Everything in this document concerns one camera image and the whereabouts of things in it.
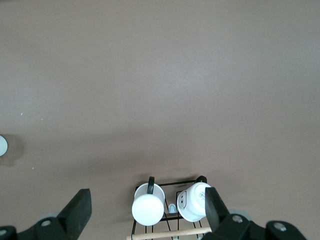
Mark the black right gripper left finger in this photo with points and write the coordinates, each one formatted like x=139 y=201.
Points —
x=72 y=215

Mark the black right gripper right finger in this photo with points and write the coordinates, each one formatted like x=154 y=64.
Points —
x=216 y=215

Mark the white ceramic cup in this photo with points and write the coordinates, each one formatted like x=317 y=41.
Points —
x=2 y=146

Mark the white mug with printed base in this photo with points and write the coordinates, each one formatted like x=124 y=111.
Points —
x=190 y=200

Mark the white mug with plain base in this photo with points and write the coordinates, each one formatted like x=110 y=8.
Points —
x=147 y=207

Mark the brown table cover sheet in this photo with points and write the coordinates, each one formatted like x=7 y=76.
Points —
x=160 y=75

